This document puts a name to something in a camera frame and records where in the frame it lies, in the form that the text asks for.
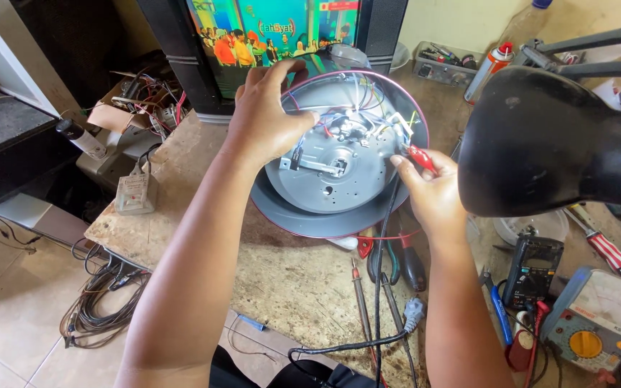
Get person's left hand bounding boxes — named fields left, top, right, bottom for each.
left=223, top=59, right=321, bottom=171

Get person's right hand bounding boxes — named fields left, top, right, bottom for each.
left=389, top=149, right=470, bottom=241

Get red alligator clip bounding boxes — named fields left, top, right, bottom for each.
left=406, top=144, right=438, bottom=175

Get grey red-rimmed rice cooker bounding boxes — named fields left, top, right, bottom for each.
left=249, top=69, right=431, bottom=239

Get black television set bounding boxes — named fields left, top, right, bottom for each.
left=137, top=0, right=409, bottom=117

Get clear plastic container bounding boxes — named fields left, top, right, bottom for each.
left=492, top=209, right=570, bottom=247

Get black test probe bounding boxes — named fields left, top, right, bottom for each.
left=379, top=272, right=419, bottom=388

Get black desk lamp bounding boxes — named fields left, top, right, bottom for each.
left=457, top=22, right=621, bottom=218

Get black digital multimeter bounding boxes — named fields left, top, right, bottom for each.
left=501, top=235, right=565, bottom=309

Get red test probe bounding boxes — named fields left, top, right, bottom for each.
left=350, top=258, right=377, bottom=348

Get grey tray of tools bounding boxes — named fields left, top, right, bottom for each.
left=413, top=41, right=482, bottom=88

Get white red-capped spray can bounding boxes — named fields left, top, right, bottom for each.
left=464, top=42, right=515, bottom=105

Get white power adapter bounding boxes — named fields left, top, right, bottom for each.
left=114, top=162, right=159, bottom=217

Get white bowl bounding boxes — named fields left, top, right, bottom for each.
left=390, top=41, right=412, bottom=74

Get grey electronic device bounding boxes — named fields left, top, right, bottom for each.
left=75, top=126, right=164, bottom=193

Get red test lead plug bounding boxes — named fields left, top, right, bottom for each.
left=524, top=300, right=552, bottom=388

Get white black-capped tube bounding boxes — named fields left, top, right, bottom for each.
left=55, top=119, right=108, bottom=161

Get flag-patterned screwdriver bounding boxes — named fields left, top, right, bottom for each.
left=564, top=203, right=621, bottom=287

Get clear blue-capped bottle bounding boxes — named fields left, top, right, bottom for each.
left=503, top=0, right=555, bottom=50

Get grey analog multimeter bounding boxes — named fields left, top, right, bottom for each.
left=539, top=266, right=621, bottom=374

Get green-handled pliers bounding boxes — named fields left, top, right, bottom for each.
left=367, top=236, right=401, bottom=287

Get black clip lead cable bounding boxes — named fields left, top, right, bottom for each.
left=373, top=177, right=404, bottom=388

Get black cord with grey plug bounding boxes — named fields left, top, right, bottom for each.
left=287, top=298, right=428, bottom=388

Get cardboard box of wires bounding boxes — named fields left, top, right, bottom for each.
left=87, top=67, right=188, bottom=137

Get blue-handled tool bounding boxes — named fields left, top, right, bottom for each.
left=479, top=268, right=514, bottom=347

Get bundle of dark cables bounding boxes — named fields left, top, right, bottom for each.
left=59, top=236, right=153, bottom=350

